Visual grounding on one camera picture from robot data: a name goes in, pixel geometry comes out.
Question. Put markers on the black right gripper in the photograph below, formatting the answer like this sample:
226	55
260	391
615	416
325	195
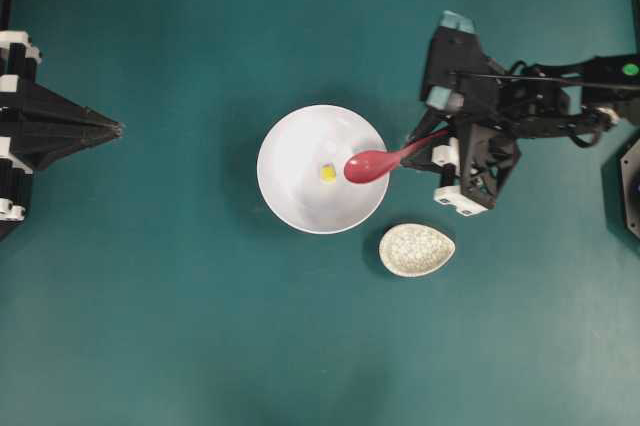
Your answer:
478	152

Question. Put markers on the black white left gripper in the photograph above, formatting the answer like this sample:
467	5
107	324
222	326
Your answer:
25	150

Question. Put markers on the red spoon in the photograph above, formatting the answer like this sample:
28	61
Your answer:
368	166

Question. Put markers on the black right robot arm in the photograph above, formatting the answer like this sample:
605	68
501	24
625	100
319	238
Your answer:
602	91

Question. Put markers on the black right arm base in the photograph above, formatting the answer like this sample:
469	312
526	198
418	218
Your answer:
620	182

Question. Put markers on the white round bowl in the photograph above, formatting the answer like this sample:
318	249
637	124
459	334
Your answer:
300	169

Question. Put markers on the speckled egg-shaped dish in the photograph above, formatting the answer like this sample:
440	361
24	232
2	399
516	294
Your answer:
413	250

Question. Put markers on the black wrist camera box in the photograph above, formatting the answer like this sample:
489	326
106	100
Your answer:
452	61

